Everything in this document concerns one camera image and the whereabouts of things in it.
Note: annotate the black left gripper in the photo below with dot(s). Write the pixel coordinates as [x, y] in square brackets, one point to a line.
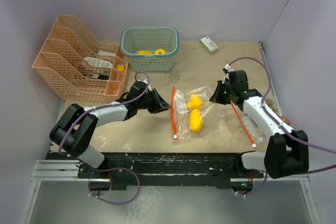
[159, 104]

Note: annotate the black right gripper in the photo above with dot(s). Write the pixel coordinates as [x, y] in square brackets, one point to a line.
[217, 97]

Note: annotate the clear zip bag red seal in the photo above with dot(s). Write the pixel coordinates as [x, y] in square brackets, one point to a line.
[189, 112]

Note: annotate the yellow fake pear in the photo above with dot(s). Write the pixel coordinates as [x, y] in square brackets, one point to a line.
[194, 102]

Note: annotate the yellow fake lemon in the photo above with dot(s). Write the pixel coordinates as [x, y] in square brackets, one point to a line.
[160, 51]

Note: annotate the yellow fake bell pepper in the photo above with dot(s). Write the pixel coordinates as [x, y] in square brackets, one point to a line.
[144, 52]

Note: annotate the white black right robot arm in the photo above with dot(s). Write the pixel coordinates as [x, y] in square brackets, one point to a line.
[286, 152]

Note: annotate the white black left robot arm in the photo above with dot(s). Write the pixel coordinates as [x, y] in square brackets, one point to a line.
[74, 130]

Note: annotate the brown fake mushrooms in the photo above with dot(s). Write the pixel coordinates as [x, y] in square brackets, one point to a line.
[271, 104]

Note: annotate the brown fake potato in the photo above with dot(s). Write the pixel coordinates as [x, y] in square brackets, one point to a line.
[285, 119]

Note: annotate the small yellow item in organizer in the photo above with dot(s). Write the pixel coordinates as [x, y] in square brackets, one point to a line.
[120, 67]

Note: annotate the light blue plastic basket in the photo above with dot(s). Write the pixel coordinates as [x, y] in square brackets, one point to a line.
[134, 39]

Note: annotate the small white green box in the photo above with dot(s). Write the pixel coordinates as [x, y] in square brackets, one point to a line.
[209, 45]

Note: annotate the orange mesh file organizer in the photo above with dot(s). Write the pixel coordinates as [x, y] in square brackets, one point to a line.
[59, 60]

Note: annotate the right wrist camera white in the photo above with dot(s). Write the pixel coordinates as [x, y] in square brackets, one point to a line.
[226, 71]

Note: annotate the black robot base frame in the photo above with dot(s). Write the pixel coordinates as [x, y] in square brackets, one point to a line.
[220, 170]

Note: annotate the aluminium rail frame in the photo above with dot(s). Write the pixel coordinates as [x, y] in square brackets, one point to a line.
[47, 171]

